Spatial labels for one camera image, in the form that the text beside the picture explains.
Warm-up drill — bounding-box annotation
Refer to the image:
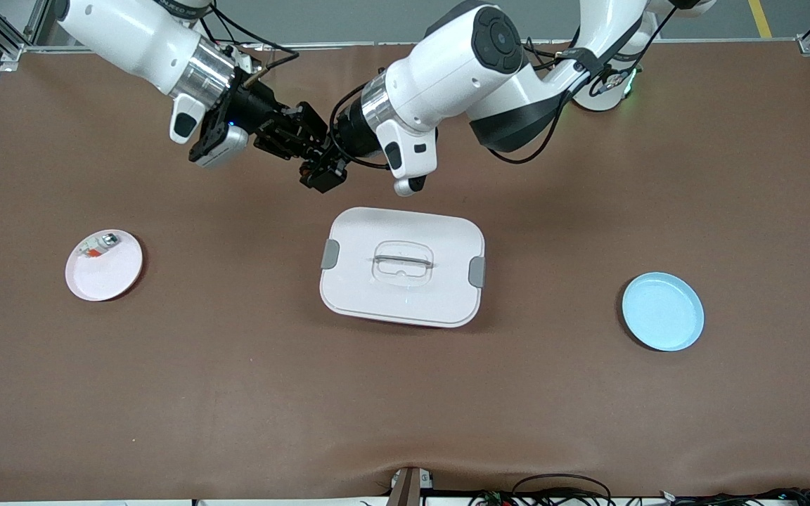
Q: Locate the white lidded storage container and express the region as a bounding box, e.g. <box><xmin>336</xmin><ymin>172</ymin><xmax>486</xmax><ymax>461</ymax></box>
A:
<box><xmin>319</xmin><ymin>207</ymin><xmax>486</xmax><ymax>329</ymax></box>

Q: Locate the metal table edge bracket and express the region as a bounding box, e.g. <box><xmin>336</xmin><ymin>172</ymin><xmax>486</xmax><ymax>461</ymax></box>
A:
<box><xmin>390</xmin><ymin>466</ymin><xmax>435</xmax><ymax>506</ymax></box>

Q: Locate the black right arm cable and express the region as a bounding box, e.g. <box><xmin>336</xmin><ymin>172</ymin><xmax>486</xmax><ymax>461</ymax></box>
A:
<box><xmin>198</xmin><ymin>0</ymin><xmax>300</xmax><ymax>72</ymax></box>

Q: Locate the light blue round plate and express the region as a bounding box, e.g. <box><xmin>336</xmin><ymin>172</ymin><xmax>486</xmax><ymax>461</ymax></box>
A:
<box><xmin>622</xmin><ymin>272</ymin><xmax>705</xmax><ymax>352</ymax></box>

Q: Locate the black looped floor cable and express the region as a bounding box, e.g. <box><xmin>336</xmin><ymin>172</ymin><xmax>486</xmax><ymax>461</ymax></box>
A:
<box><xmin>510</xmin><ymin>474</ymin><xmax>614</xmax><ymax>504</ymax></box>

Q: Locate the black left base cable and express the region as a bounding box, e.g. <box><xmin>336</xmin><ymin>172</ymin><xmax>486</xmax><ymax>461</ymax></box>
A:
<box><xmin>523</xmin><ymin>39</ymin><xmax>578</xmax><ymax>71</ymax></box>

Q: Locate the pale pink round plate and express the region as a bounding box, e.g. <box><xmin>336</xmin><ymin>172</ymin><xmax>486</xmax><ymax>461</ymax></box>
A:
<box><xmin>65</xmin><ymin>229</ymin><xmax>144</xmax><ymax>302</ymax></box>

